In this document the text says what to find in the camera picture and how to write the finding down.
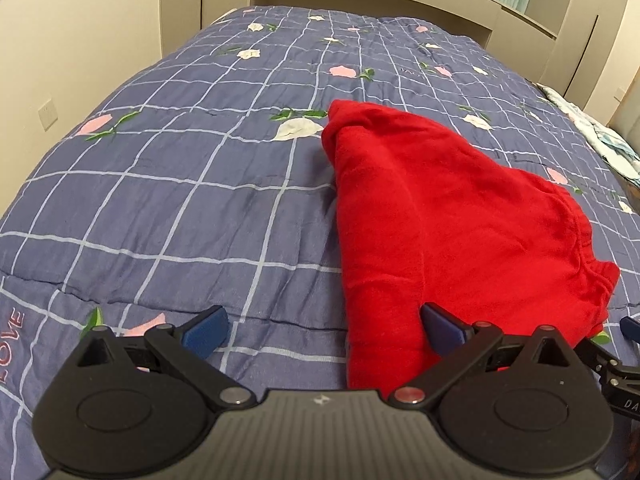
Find red pants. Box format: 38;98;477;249
321;100;621;392

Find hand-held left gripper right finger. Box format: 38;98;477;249
390;302;592;409

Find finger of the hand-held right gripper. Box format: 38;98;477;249
575;339;640;420
617;316;640;347

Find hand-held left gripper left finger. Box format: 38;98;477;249
70;305;258;414

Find blue checked floral quilt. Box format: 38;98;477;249
0;5;640;480

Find white floral pillow cloth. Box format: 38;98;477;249
537;84;640;182

